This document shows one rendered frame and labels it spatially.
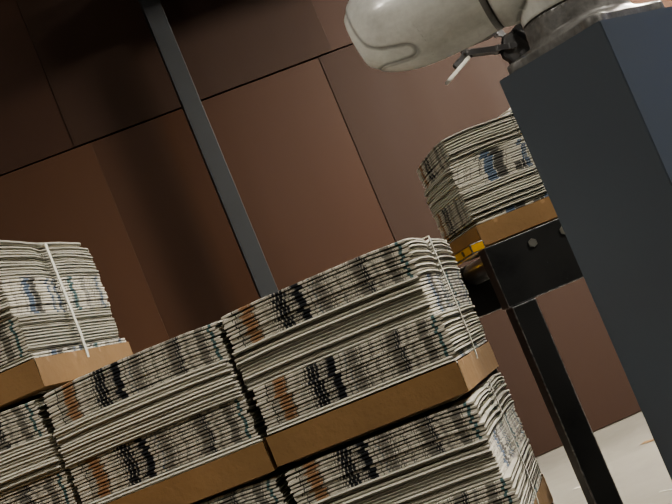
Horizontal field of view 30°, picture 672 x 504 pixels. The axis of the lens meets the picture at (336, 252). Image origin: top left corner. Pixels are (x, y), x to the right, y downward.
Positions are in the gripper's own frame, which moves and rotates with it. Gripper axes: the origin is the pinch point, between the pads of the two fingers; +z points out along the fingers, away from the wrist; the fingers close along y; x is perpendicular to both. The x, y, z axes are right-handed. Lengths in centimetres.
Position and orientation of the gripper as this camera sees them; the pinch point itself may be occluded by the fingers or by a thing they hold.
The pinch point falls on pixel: (475, 100)
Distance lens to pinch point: 262.9
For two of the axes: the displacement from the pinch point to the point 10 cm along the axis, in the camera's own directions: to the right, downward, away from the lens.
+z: -6.4, 7.5, -1.7
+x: -1.0, 1.3, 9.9
